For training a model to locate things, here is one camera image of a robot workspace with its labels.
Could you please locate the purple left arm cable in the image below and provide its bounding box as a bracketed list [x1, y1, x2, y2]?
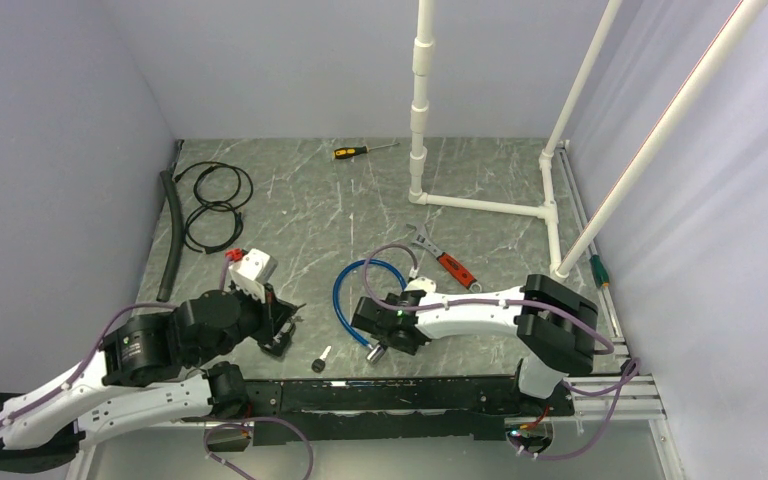
[0, 254, 236, 462]

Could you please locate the orange handled screwdriver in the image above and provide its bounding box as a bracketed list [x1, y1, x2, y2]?
[332, 142, 400, 160]

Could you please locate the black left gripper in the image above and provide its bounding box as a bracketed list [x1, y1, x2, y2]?
[190, 278, 297, 367]

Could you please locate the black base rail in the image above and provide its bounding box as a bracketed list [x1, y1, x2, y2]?
[206, 375, 574, 441]

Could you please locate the black foam tube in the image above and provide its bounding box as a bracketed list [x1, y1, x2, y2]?
[156, 170, 184, 302]

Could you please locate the white pvc pipe frame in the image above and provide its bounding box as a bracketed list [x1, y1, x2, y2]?
[407, 0, 768, 281]

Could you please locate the red handled adjustable wrench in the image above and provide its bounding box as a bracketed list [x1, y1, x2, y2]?
[406, 222, 483, 293]

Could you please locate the blue cable lock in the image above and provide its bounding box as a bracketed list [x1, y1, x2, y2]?
[331, 260, 387, 365]

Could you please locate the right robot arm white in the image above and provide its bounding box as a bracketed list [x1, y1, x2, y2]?
[350, 274, 614, 415]

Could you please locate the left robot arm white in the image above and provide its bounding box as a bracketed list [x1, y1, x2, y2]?
[0, 288, 299, 474]

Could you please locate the green handled screwdriver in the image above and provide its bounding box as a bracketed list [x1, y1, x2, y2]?
[589, 254, 611, 288]

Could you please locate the black coiled cable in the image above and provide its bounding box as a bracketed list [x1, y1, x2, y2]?
[173, 161, 255, 256]

